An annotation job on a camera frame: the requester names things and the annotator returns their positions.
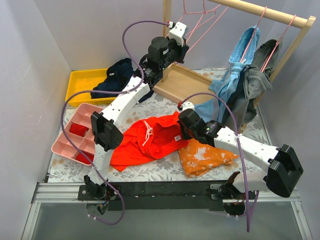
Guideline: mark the yellow plastic tray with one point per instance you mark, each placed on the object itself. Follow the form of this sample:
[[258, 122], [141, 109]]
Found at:
[[83, 80]]

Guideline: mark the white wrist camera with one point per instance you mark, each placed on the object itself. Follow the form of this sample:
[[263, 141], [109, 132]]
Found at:
[[177, 32], [182, 106]]

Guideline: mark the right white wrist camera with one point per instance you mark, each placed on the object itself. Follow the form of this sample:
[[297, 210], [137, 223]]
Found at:
[[182, 106]]

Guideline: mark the pink compartment organizer box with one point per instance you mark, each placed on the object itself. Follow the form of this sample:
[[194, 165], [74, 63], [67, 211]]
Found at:
[[82, 116]]

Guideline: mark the navy blue shorts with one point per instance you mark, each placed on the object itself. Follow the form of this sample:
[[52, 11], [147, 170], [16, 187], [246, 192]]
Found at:
[[117, 77]]

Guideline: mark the red sock front compartment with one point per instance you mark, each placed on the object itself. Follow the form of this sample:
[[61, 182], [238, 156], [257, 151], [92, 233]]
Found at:
[[85, 160]]

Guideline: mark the grey shorts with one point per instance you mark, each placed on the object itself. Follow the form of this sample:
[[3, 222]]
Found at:
[[252, 83]]

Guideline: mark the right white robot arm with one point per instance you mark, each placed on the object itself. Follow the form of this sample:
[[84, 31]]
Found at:
[[280, 168]]

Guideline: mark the wooden clothes rack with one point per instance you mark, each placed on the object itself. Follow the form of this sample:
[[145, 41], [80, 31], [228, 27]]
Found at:
[[179, 82]]

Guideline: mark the pink hanger holding blue shorts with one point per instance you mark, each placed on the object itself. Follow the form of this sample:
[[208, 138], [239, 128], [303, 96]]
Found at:
[[242, 60]]

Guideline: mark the bright orange-red shorts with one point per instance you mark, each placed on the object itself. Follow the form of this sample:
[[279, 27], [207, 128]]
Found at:
[[148, 140]]

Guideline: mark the light blue shorts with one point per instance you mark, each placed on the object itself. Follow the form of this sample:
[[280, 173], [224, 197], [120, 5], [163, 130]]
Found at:
[[214, 108]]

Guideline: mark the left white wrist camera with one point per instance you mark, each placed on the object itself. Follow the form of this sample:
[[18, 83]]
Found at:
[[177, 32]]

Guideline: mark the orange white patterned cloth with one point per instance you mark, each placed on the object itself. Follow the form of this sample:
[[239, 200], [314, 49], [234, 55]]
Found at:
[[197, 159]]

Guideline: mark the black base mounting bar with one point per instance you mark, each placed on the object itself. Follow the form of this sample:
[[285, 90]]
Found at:
[[212, 195]]

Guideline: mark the red sock in organizer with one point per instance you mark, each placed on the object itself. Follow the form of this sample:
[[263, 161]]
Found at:
[[78, 129]]

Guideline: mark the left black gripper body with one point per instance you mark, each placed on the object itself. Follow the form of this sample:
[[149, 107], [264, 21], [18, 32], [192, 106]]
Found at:
[[182, 50]]

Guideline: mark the pink wire hanger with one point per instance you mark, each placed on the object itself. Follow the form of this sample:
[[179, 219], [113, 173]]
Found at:
[[190, 21], [207, 16]]

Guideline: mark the pink hanger holding grey shorts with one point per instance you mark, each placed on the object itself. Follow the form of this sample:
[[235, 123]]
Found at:
[[276, 45]]

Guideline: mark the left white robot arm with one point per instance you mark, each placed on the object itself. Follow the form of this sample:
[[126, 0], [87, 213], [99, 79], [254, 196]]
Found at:
[[105, 125]]

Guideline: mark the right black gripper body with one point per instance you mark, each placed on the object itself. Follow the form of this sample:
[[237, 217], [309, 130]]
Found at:
[[183, 132]]

